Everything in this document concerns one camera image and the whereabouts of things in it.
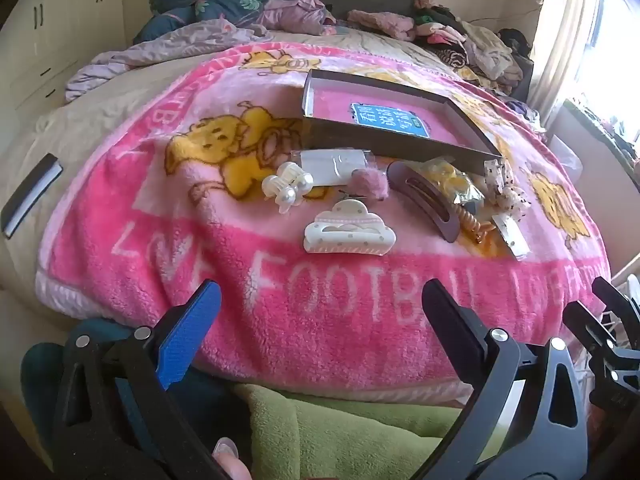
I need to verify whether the lilac pink garment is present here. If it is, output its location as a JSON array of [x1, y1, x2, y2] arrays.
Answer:
[[264, 0, 337, 36]]

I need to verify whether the white cloud-shaped hair claw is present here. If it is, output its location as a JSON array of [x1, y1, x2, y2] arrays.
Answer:
[[303, 199, 397, 257]]

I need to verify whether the white pearl hair claw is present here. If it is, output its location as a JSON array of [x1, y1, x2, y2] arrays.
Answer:
[[261, 161, 316, 215]]

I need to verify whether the orange spiral hair tie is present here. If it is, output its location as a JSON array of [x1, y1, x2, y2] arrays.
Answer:
[[457, 207, 496, 246]]

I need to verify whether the pink printed blanket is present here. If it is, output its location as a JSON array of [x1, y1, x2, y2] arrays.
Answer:
[[35, 42, 613, 406]]

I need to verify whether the pile of mixed clothes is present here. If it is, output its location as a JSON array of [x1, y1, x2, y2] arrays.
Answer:
[[412, 0, 536, 96]]

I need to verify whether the packet of yellow hair ties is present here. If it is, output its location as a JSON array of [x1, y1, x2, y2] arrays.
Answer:
[[425, 157, 485, 216]]

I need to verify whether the cream curtain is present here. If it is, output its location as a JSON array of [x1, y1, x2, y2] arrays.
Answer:
[[530, 0, 606, 126]]

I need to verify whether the person's left hand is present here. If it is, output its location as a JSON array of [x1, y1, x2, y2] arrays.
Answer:
[[212, 437, 251, 480]]

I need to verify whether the brown oval hair clip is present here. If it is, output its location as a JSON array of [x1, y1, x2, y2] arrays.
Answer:
[[386, 161, 458, 243]]

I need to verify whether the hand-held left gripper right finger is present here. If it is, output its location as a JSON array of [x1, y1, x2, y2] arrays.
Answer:
[[415, 278, 588, 480]]

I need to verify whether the black and white notebook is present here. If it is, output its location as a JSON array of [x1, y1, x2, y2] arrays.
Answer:
[[0, 152, 65, 238]]

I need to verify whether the lilac crumpled sheet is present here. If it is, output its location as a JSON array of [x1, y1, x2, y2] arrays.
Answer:
[[64, 19, 271, 103]]

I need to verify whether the pink pompom hair clip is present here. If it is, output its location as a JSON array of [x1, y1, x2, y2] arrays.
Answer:
[[340, 169, 390, 202]]

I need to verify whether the polka dot bow hair clip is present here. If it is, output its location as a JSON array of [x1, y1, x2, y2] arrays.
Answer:
[[482, 157, 528, 218]]

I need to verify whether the green fleece blanket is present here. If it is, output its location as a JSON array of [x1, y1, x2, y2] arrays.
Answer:
[[232, 382, 501, 480]]

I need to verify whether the grey cardboard box pink inside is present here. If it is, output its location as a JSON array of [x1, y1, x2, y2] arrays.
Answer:
[[301, 69, 503, 173]]

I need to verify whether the cream wardrobe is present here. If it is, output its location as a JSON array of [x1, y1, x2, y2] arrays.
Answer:
[[0, 0, 151, 126]]

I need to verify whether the clear packet with white card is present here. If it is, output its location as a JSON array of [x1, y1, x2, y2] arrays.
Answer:
[[292, 148, 373, 186]]

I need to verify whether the clear jewelry packet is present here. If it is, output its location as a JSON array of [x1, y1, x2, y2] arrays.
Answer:
[[490, 212, 532, 261]]

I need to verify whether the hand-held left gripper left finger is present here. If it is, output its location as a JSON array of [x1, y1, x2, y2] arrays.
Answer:
[[50, 279, 241, 480]]

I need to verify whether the dark floral quilt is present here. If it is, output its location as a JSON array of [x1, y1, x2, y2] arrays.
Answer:
[[132, 0, 271, 43]]

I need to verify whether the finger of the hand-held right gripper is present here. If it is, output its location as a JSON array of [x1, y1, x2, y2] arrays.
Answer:
[[562, 301, 640, 406], [592, 276, 640, 331]]

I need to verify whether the window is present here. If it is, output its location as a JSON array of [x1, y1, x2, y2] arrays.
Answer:
[[570, 0, 640, 161]]

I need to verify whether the pink fuzzy garment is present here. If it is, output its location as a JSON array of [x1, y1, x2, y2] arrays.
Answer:
[[346, 9, 416, 42]]

